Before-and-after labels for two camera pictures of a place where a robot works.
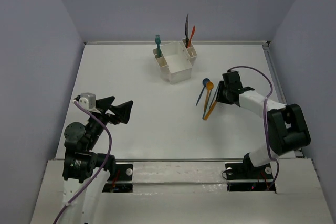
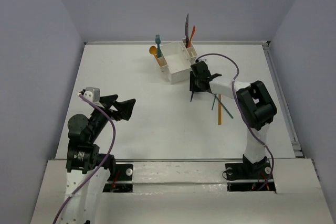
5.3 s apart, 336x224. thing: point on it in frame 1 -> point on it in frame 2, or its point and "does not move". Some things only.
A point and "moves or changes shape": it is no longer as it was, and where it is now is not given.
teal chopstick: (209, 105) -> (224, 107)
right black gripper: (220, 97) -> (193, 86)
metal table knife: (187, 25) does not move
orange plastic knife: (191, 36) does not move
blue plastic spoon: (205, 81) moves or changes shape
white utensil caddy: (176, 61) does not move
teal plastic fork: (158, 41) does not move
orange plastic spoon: (209, 85) -> (153, 51)
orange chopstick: (210, 110) -> (220, 110)
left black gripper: (107, 114) does not move
